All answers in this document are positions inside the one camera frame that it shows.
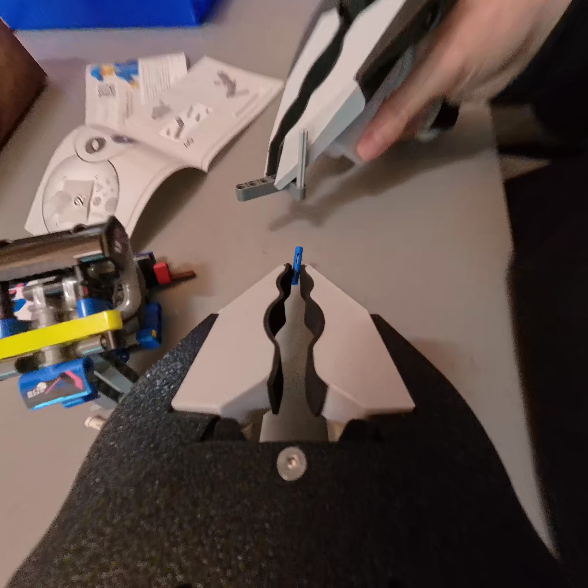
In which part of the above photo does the person's right forearm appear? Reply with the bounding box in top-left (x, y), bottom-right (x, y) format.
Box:
top-left (489, 0), bottom-right (588, 152)

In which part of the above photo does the lego instruction booklet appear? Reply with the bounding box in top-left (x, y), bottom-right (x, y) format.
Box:
top-left (25, 52), bottom-right (285, 235)

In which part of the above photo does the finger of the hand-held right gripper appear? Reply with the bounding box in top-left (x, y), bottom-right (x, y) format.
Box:
top-left (266, 7), bottom-right (350, 177)
top-left (274, 0), bottom-right (415, 191)

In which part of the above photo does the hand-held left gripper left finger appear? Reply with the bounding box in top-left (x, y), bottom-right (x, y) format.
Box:
top-left (171, 263), bottom-right (294, 442)

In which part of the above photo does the blue storage bin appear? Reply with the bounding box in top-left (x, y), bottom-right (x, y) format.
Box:
top-left (0, 0), bottom-right (221, 30)

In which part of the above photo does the person's black clothed body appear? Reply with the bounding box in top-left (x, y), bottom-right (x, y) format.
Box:
top-left (498, 147), bottom-right (588, 588)

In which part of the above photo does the person's right hand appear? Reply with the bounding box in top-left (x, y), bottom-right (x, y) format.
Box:
top-left (356, 0), bottom-right (575, 162)

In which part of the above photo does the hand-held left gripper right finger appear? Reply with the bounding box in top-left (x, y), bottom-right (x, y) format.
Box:
top-left (298, 263), bottom-right (415, 442)

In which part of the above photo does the grey angled lego beam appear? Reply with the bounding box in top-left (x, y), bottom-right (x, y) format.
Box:
top-left (236, 172), bottom-right (306, 203)

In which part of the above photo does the partly built lego vehicle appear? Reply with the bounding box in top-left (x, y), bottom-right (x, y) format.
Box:
top-left (0, 216), bottom-right (198, 430)

